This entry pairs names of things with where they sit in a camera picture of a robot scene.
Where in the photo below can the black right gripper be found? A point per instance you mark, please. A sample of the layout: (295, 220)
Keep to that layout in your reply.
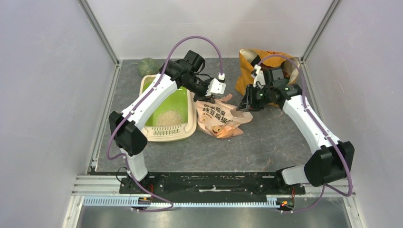
(248, 103)

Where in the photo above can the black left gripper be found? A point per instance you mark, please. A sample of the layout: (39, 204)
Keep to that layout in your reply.
(196, 97)

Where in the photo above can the pink cat litter bag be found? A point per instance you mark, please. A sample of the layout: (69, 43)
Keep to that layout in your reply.
(221, 119)

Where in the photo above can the cream green litter box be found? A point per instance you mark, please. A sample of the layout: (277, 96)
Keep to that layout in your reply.
(182, 102)

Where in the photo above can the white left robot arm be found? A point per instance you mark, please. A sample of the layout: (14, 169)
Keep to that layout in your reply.
(126, 126)

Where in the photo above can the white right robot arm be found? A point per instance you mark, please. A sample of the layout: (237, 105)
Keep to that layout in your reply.
(331, 158)

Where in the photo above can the beige litter pellets pile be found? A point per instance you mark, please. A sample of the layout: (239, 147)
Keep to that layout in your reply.
(169, 118)

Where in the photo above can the green fuzzy ball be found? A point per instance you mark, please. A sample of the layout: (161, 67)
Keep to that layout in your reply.
(147, 66)

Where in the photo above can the orange paper bag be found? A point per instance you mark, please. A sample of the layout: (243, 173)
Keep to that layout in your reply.
(267, 59)

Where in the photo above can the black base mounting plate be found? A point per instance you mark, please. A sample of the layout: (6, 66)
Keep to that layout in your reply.
(209, 187)

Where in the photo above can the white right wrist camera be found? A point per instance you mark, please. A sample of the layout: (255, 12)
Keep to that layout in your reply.
(258, 76)

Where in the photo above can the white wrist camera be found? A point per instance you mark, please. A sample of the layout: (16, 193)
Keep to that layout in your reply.
(258, 76)
(216, 86)

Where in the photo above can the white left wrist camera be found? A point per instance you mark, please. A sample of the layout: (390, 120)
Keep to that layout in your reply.
(216, 86)

